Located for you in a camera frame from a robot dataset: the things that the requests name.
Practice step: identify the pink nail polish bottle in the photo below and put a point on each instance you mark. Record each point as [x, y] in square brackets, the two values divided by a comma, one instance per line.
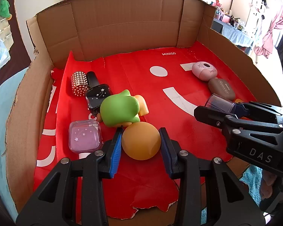
[85, 136]

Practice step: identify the silver studded bottle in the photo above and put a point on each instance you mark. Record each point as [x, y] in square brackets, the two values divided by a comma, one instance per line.
[79, 83]

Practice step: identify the pink round case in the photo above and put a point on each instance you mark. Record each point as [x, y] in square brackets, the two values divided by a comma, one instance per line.
[202, 71]

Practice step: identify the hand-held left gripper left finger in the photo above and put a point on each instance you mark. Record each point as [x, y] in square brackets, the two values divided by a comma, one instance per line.
[115, 150]

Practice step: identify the black nail polish bottle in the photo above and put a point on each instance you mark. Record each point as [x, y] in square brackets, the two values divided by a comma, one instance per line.
[96, 96]

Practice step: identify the clear hanging pocket organizer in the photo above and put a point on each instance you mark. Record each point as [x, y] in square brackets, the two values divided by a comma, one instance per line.
[2, 27]

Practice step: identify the green plush toy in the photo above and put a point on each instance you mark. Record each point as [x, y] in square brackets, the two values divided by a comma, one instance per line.
[3, 7]

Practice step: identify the person's right hand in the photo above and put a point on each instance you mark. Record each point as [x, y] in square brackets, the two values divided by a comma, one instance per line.
[270, 183]

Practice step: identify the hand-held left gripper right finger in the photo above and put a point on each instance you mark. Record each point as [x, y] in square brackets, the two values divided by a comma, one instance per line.
[166, 150]

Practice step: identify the red paper liner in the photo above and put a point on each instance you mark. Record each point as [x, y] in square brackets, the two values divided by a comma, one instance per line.
[132, 75]

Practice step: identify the pink curtain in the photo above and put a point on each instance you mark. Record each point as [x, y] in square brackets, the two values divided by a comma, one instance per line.
[266, 42]

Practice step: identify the brown cardboard box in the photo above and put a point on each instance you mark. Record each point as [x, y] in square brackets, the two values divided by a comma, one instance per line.
[132, 28]

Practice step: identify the dark brown door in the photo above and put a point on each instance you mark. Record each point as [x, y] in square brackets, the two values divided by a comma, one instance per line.
[18, 40]

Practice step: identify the green duck toy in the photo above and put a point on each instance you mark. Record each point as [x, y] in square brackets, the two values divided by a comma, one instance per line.
[119, 109]

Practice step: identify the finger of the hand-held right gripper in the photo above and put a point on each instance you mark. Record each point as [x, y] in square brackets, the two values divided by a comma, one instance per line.
[261, 111]
[210, 115]

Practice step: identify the orange round disc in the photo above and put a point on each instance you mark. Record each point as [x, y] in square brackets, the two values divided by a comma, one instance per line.
[141, 141]
[238, 100]

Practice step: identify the row of cosmetic bottles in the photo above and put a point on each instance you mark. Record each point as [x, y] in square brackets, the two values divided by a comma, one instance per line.
[222, 16]

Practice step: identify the brown rounded case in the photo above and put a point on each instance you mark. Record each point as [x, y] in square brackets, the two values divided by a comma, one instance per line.
[221, 88]

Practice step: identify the blue-clothed side table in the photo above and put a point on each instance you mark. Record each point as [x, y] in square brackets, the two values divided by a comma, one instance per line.
[235, 34]

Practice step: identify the clear plastic cup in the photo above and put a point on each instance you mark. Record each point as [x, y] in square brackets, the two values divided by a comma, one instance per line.
[219, 103]

